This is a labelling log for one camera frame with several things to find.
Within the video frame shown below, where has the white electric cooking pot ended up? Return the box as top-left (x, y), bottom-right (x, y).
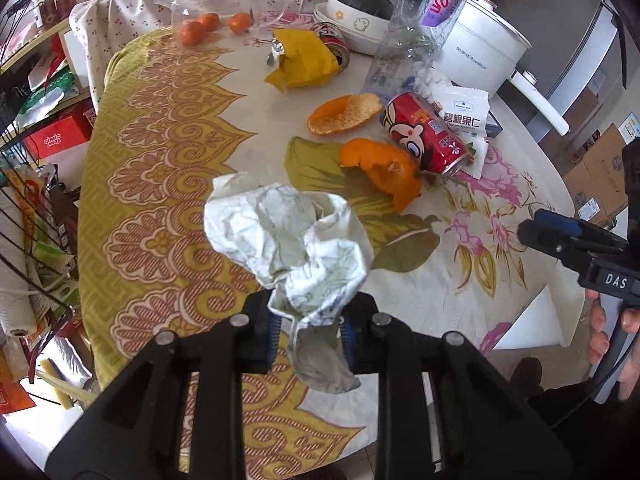
top-left (434, 0), bottom-right (570, 136)

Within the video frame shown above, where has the floral tablecloth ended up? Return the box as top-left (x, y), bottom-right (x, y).
top-left (70, 0), bottom-right (584, 479)

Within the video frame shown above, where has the blue white printed box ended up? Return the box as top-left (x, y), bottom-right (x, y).
top-left (618, 112), bottom-right (640, 144)

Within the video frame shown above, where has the clear plastic water bottle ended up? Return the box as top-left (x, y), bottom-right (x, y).
top-left (361, 0), bottom-right (464, 104)

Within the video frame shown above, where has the white tissue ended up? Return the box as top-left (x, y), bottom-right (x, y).
top-left (412, 67), bottom-right (452, 104)

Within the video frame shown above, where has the glass jar with cork lid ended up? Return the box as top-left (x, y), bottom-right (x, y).
top-left (170, 0), bottom-right (291, 47)

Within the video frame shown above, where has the small orange tangerine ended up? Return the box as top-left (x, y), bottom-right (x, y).
top-left (178, 20), bottom-right (206, 47)

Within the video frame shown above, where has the person right hand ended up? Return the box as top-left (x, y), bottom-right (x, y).
top-left (584, 288), bottom-right (640, 402)

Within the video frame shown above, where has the lower cardboard box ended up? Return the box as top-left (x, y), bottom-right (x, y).
top-left (563, 162), bottom-right (611, 229)

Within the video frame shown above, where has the black wire rack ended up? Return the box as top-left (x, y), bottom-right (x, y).
top-left (1, 0), bottom-right (96, 379)

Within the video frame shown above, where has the yellow wrapper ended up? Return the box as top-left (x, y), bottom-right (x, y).
top-left (264, 29), bottom-right (341, 92)

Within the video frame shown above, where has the white paper sheet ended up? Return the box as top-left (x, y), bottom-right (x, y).
top-left (458, 132), bottom-right (489, 180)

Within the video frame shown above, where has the orange peel piece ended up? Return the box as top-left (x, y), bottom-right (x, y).
top-left (340, 138), bottom-right (423, 214)
top-left (307, 93), bottom-right (383, 136)

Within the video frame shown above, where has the upper cardboard box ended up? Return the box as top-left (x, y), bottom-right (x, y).
top-left (582, 124), bottom-right (627, 220)

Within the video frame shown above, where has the white bowl with squash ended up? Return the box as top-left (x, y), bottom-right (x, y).
top-left (314, 0), bottom-right (390, 56)

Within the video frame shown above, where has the cardboard box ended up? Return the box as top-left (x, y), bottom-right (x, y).
top-left (563, 162), bottom-right (611, 229)
top-left (582, 124), bottom-right (627, 220)

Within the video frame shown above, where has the white nut snack packet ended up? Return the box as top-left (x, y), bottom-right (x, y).
top-left (432, 84), bottom-right (489, 136)

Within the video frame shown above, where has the grey refrigerator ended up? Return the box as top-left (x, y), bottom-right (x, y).
top-left (490, 0), bottom-right (639, 145)

